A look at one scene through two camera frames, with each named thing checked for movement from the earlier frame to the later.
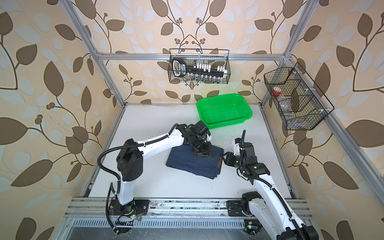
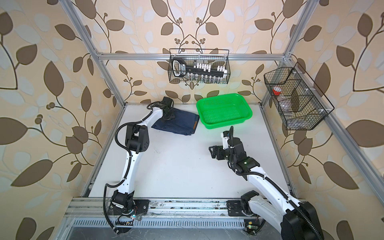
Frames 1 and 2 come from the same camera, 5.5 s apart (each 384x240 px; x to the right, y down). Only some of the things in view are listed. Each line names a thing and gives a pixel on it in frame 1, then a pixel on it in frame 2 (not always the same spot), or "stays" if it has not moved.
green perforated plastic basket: x=219 y=110 stays
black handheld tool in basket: x=179 y=69 stays
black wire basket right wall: x=301 y=104 stays
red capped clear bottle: x=282 y=101 stays
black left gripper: x=207 y=151 -> x=173 y=115
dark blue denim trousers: x=182 y=157 -> x=183 y=122
